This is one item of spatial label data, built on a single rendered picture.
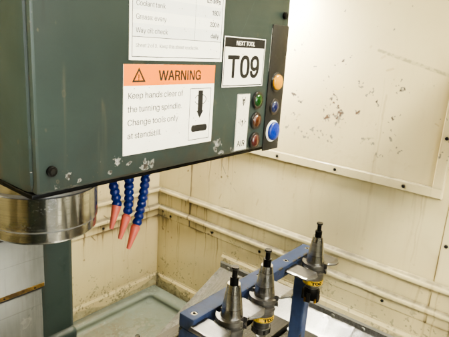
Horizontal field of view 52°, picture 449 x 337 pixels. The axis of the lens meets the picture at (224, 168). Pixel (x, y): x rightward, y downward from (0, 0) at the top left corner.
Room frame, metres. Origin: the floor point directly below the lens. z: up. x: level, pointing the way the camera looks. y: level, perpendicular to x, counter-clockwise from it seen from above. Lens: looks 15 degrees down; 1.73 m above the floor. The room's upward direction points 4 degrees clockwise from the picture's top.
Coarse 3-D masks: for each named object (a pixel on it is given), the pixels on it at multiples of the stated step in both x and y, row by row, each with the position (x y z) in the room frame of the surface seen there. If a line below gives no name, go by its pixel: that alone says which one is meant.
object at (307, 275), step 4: (296, 264) 1.04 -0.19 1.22; (288, 268) 1.02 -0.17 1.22; (292, 268) 1.02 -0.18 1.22; (296, 268) 1.02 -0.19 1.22; (300, 268) 1.02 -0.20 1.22; (304, 268) 1.02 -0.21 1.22; (288, 272) 1.00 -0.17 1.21; (292, 272) 1.00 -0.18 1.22; (296, 272) 1.00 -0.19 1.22; (300, 272) 1.00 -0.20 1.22; (304, 272) 1.00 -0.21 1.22; (308, 272) 1.00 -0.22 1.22; (312, 272) 1.00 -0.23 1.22; (316, 272) 1.01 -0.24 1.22; (296, 276) 0.99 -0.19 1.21; (300, 276) 0.98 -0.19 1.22; (304, 276) 0.98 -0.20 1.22; (308, 276) 0.98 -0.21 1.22; (312, 276) 0.99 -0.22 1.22; (316, 276) 0.99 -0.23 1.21; (304, 280) 0.97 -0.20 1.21; (308, 280) 0.97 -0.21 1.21; (312, 280) 0.98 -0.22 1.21
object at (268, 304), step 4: (252, 292) 0.88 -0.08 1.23; (276, 292) 0.88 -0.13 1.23; (252, 296) 0.86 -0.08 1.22; (256, 296) 0.86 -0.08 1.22; (276, 296) 0.87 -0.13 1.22; (252, 300) 0.86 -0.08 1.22; (256, 300) 0.85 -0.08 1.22; (260, 300) 0.85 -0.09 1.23; (264, 300) 0.85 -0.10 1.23; (268, 300) 0.85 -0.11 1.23; (272, 300) 0.85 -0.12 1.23; (276, 300) 0.87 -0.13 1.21; (260, 304) 0.85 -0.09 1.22; (264, 304) 0.84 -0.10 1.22; (268, 304) 0.84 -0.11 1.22; (272, 304) 0.85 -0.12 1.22; (276, 304) 0.87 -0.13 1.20; (268, 308) 0.85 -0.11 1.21; (272, 308) 0.85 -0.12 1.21
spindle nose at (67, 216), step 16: (0, 192) 0.58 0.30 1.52; (80, 192) 0.62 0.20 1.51; (96, 192) 0.66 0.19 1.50; (0, 208) 0.58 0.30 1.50; (16, 208) 0.58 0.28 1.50; (32, 208) 0.58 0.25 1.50; (48, 208) 0.59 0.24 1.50; (64, 208) 0.60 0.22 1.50; (80, 208) 0.62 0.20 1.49; (96, 208) 0.66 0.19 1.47; (0, 224) 0.58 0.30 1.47; (16, 224) 0.58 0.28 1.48; (32, 224) 0.58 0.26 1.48; (48, 224) 0.59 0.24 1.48; (64, 224) 0.60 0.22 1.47; (80, 224) 0.62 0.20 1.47; (16, 240) 0.58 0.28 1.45; (32, 240) 0.58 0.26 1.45; (48, 240) 0.59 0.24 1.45; (64, 240) 0.60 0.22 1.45
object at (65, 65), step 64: (0, 0) 0.46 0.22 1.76; (64, 0) 0.46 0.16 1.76; (128, 0) 0.52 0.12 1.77; (256, 0) 0.70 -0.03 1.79; (0, 64) 0.46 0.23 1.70; (64, 64) 0.46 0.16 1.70; (192, 64) 0.61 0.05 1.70; (0, 128) 0.47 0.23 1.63; (64, 128) 0.46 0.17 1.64; (64, 192) 0.47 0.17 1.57
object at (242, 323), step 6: (216, 312) 0.79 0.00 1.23; (246, 312) 0.80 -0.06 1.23; (216, 318) 0.78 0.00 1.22; (222, 318) 0.77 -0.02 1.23; (246, 318) 0.78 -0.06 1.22; (222, 324) 0.76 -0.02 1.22; (228, 324) 0.76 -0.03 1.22; (234, 324) 0.76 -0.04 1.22; (240, 324) 0.76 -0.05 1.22; (246, 324) 0.79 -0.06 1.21; (234, 330) 0.76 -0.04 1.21; (240, 330) 0.77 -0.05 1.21
